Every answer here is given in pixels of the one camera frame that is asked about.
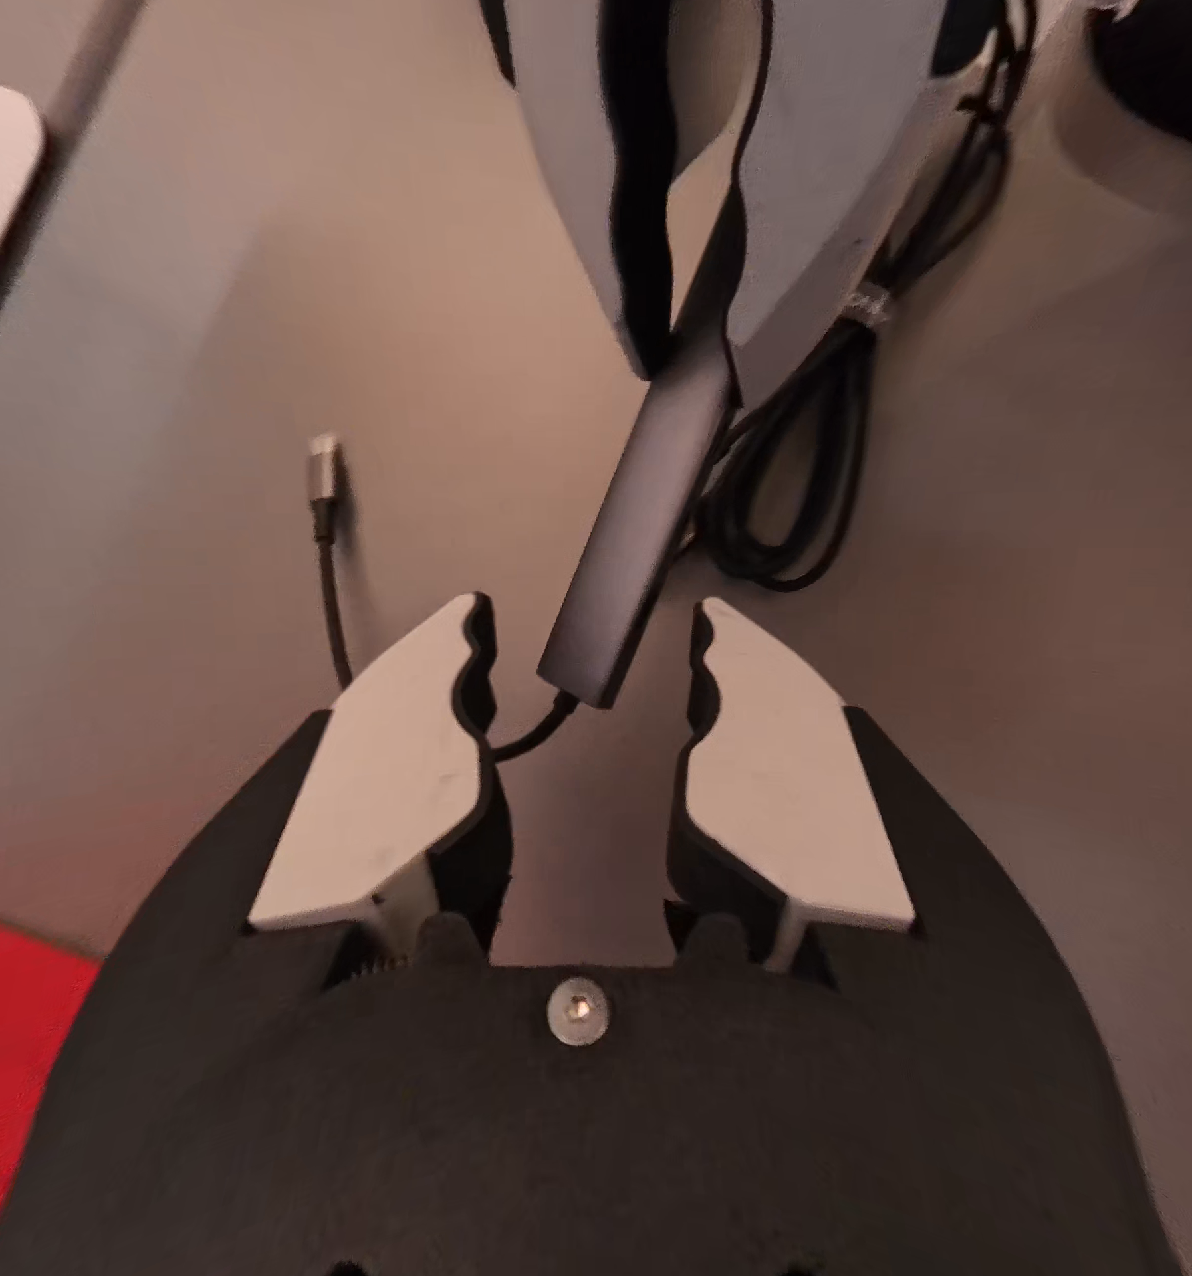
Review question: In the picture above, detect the red plastic bin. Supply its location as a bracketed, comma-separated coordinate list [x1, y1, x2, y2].
[0, 902, 103, 1276]

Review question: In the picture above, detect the grey usb hub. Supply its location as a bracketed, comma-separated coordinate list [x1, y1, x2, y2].
[538, 191, 747, 711]

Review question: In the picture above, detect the black hub cable with plug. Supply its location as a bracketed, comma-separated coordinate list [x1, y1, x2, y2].
[307, 433, 582, 765]

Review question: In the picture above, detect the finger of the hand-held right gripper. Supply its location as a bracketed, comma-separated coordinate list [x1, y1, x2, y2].
[725, 0, 956, 406]
[505, 0, 682, 381]

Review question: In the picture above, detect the black usb cable bundle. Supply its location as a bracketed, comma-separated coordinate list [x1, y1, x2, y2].
[696, 0, 1036, 592]

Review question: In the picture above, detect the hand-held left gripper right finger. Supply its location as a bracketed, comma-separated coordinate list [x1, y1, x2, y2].
[668, 599, 918, 974]

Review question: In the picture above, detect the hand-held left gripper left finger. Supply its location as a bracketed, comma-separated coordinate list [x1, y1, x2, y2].
[247, 593, 513, 933]

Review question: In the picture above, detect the black rounded pad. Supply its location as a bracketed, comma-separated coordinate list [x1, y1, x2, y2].
[1084, 0, 1192, 157]

